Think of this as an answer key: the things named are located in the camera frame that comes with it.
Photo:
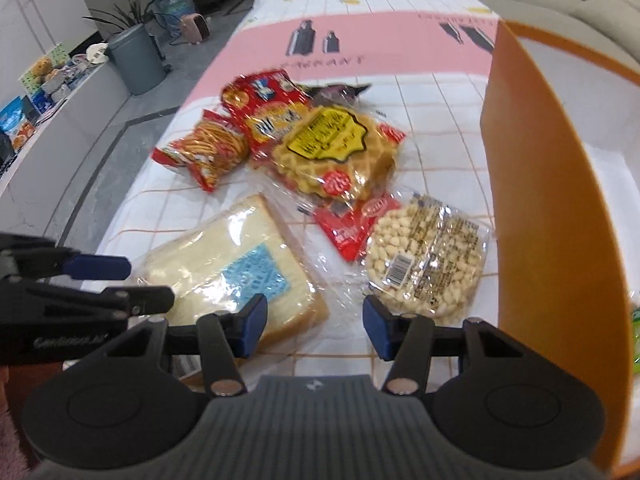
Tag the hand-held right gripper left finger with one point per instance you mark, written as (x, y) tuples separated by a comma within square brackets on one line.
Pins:
[(255, 325)]

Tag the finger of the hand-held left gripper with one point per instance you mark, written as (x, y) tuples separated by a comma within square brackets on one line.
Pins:
[(97, 267), (150, 300)]

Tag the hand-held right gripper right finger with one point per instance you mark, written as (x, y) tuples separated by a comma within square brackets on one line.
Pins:
[(377, 325)]

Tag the sliced white bread packet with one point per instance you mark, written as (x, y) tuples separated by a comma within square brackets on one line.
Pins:
[(215, 260)]

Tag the clear packet of white puffs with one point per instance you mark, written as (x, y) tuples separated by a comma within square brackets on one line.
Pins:
[(425, 260)]

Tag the small red snack packet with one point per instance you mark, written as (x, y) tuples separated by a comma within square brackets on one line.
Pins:
[(345, 232)]

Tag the red stick snack packet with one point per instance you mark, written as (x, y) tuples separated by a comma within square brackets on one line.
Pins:
[(210, 150)]

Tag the waffle packet yellow label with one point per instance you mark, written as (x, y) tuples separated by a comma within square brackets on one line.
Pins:
[(345, 160)]

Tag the orange cardboard box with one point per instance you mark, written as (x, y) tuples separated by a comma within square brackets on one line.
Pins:
[(540, 185)]

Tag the large red cracker packet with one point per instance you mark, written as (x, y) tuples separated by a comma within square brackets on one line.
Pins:
[(260, 110)]

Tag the black snack packet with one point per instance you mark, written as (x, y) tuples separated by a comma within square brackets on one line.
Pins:
[(340, 92)]

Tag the dark red rug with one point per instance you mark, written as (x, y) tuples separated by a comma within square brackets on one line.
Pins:
[(12, 410)]

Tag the white low cabinet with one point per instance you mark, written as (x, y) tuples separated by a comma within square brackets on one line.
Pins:
[(85, 105)]

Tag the blue snack bag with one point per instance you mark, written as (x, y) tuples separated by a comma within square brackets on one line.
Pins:
[(11, 115)]

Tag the green printed box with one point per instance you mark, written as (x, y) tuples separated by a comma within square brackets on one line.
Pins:
[(42, 67)]

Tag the grey trash bin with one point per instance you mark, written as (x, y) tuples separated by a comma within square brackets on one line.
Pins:
[(135, 60)]

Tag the pink space heater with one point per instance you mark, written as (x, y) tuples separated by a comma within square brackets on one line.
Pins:
[(196, 30)]

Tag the long-leaf potted plant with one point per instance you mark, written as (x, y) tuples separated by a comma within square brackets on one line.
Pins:
[(131, 12)]

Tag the green packet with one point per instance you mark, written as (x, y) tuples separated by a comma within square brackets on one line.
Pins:
[(635, 340)]

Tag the blue water jug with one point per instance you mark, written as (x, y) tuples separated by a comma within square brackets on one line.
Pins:
[(175, 7)]

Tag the beige sofa cushion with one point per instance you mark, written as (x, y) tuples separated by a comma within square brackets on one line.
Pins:
[(607, 17)]

